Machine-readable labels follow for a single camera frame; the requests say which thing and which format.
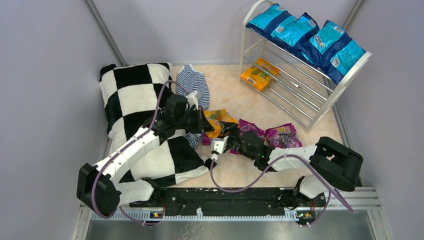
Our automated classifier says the blue candy bag front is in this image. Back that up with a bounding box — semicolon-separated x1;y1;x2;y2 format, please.
245;3;297;38

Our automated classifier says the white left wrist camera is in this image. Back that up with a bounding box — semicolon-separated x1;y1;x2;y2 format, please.
185;90;203;110

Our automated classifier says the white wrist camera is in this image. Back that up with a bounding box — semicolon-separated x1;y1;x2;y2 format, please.
210;136;229;161
185;90;203;110

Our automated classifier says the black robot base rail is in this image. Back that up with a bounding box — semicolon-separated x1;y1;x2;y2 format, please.
129;187;326;217

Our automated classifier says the blue Slendy candy bag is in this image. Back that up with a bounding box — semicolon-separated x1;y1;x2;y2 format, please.
300;20;366;84

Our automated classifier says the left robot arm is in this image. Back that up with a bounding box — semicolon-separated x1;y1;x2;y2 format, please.
76;91;213;219

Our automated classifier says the purple grape candy bag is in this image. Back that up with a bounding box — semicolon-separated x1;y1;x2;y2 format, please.
264;123;303;149
230;119;265;159

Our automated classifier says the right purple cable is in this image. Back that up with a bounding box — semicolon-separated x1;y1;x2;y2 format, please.
209;153;355;228

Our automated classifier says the orange 100 candy bag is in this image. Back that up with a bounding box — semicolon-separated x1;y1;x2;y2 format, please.
204;109;238;139

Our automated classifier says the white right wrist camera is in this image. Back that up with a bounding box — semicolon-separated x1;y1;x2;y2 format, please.
210;136;229;161

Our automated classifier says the blue white striped cloth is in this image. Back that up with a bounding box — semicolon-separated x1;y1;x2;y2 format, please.
175;64;211;150

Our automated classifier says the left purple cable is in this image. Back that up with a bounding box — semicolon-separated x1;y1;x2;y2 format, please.
91;79;191;227

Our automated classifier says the orange candy bag under rack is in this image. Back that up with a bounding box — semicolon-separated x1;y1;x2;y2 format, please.
240;57;280;92

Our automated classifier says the black white checkered pillow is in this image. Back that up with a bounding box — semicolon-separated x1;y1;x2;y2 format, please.
99;62;211;187

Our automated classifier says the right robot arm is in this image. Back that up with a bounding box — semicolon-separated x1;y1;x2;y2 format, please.
210;123;364;211

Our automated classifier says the purple cable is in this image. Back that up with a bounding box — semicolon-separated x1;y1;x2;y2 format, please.
91;79;191;227
209;153;355;228

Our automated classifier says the white metal shoe rack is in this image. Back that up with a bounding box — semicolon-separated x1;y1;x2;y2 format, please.
239;0;371;131

